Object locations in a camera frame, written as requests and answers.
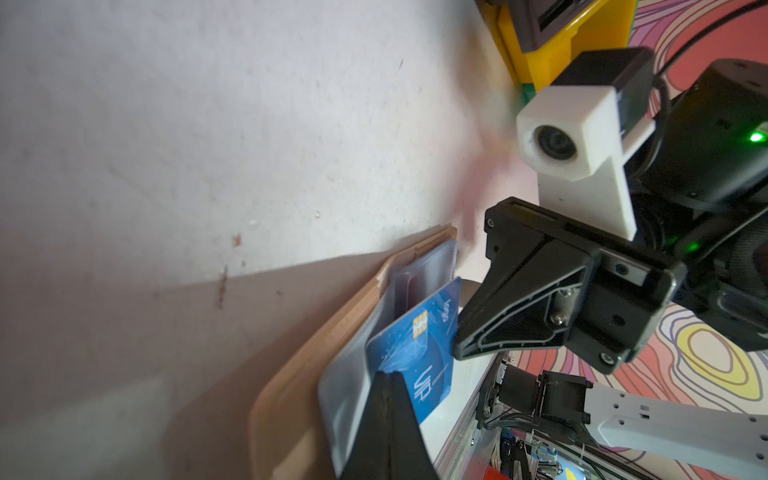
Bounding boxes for tan leather card holder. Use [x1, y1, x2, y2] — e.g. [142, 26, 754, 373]
[247, 224, 457, 479]

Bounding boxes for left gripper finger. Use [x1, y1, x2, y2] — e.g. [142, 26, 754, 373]
[340, 372, 438, 480]

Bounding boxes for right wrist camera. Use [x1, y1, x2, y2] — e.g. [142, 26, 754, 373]
[516, 47, 655, 240]

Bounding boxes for yellow plastic bin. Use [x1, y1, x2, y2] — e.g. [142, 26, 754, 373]
[480, 0, 637, 92]

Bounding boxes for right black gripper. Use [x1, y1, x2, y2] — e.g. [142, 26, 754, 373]
[452, 59, 767, 374]

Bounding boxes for blue credit card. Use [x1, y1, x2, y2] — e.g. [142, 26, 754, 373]
[365, 277, 462, 422]

